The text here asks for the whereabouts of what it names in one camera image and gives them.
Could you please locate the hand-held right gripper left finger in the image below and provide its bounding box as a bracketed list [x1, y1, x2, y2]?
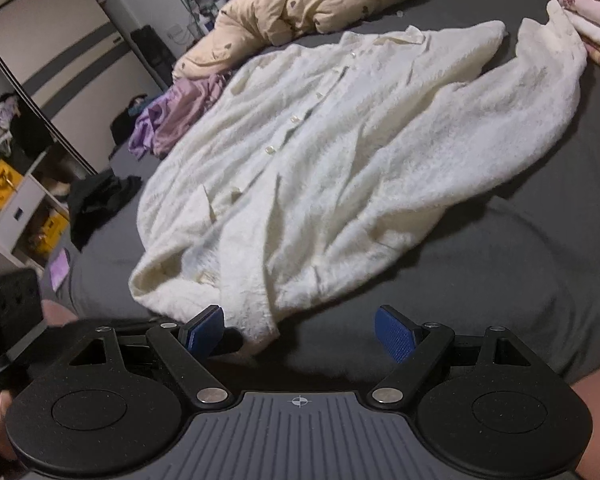
[66, 305, 231, 408]

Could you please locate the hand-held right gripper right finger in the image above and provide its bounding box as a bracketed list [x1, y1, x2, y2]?
[371, 306, 536, 407]

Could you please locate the white fuzzy cardigan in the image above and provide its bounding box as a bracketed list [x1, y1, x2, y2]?
[129, 7, 589, 347]

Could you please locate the purple paper sheet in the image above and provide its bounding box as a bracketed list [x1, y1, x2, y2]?
[50, 249, 72, 292]

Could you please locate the yellow box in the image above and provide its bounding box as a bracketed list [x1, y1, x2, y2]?
[0, 160, 24, 214]
[30, 210, 72, 259]

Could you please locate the white open shelf unit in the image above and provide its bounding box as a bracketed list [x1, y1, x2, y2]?
[0, 92, 89, 274]

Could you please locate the black garment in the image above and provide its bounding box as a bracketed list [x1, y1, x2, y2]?
[68, 168, 144, 254]

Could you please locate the purple garment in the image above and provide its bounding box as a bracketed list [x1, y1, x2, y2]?
[128, 87, 181, 162]

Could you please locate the black bag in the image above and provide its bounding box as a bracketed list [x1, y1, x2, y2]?
[109, 95, 154, 159]

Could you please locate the person's right leg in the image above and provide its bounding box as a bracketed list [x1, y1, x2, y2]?
[571, 371, 600, 480]

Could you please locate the pink ribbed garment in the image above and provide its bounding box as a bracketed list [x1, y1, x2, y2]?
[150, 72, 234, 157]

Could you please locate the cream grey striped wardrobe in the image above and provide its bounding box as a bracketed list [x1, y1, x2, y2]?
[0, 0, 174, 172]

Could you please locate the black tall appliance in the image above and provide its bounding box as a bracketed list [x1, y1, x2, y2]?
[130, 25, 174, 92]

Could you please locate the beige heart-print duvet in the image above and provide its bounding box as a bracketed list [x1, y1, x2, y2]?
[172, 0, 434, 82]

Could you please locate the black wire rack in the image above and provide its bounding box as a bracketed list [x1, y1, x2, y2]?
[175, 0, 232, 37]

